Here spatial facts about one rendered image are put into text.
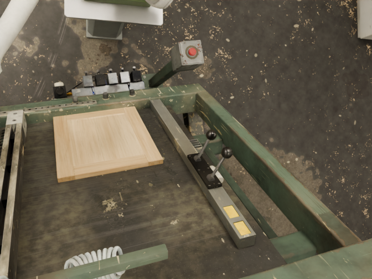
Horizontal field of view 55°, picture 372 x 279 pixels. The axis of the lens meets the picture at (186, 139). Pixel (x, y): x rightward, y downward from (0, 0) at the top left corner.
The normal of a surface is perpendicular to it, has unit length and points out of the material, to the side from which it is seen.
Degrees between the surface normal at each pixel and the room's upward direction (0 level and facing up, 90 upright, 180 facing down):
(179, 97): 30
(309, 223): 90
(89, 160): 60
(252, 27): 0
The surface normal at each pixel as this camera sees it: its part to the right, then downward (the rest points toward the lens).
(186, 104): 0.33, 0.48
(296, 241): 0.01, -0.86
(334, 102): 0.29, -0.02
